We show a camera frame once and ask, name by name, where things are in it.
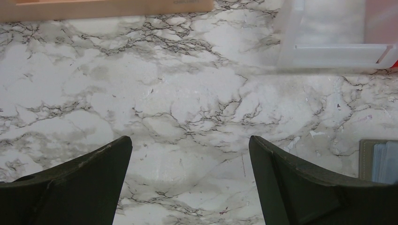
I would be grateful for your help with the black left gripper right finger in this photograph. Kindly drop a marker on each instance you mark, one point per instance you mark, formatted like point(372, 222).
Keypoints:
point(293, 191)

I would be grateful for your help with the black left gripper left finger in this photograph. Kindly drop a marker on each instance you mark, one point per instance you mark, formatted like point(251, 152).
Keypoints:
point(82, 191)

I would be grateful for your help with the grey metal card holder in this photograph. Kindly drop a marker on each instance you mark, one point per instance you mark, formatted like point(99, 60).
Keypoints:
point(378, 161)

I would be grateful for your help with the white plastic bin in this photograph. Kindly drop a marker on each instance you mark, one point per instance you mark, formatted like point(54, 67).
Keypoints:
point(322, 34)

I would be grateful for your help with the peach plastic desk organizer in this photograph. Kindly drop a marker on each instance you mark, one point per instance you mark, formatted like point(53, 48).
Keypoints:
point(43, 10)

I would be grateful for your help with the red plastic bin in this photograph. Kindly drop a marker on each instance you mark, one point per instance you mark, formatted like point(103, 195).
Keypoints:
point(381, 32)

